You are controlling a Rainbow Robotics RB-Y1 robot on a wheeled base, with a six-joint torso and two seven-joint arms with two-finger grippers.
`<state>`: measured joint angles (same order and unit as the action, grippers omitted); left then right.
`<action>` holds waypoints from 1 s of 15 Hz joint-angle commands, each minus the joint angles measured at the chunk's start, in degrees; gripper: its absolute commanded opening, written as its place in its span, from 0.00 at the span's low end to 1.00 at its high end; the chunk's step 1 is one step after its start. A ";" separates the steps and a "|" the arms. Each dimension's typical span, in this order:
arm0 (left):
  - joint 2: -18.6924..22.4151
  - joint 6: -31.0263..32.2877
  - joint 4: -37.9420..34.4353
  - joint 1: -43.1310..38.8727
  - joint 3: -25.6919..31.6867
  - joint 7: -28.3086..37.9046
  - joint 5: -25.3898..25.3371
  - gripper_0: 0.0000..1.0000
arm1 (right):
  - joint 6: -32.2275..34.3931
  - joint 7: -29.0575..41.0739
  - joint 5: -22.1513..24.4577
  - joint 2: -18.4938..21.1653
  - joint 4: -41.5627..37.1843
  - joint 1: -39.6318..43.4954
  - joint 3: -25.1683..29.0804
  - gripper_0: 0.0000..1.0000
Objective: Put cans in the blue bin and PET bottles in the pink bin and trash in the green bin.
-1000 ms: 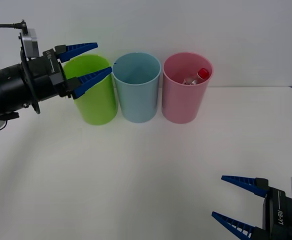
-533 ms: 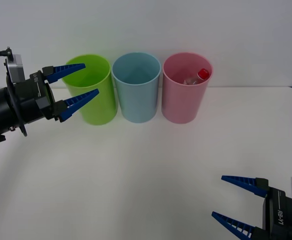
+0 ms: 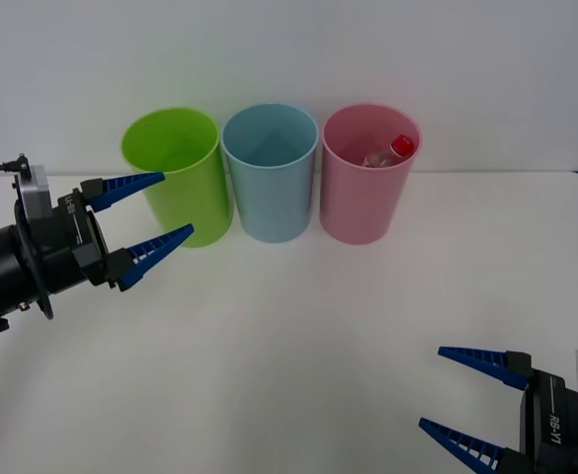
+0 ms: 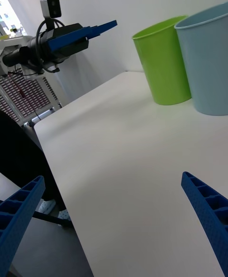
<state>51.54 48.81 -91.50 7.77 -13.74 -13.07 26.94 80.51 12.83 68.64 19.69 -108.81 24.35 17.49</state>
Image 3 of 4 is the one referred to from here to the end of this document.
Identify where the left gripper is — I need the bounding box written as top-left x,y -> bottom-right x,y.
34,171 -> 196,294

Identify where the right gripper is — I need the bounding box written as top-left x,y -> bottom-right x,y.
418,345 -> 578,474

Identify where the clear bottle with red cap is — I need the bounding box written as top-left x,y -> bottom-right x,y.
363,133 -> 416,170

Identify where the yellow-green plastic bin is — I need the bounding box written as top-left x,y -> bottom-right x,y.
120,106 -> 234,249

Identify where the pale blue plastic bin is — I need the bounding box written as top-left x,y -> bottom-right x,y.
220,102 -> 319,245

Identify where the pink plastic bin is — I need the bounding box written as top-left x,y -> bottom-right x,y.
318,102 -> 423,246

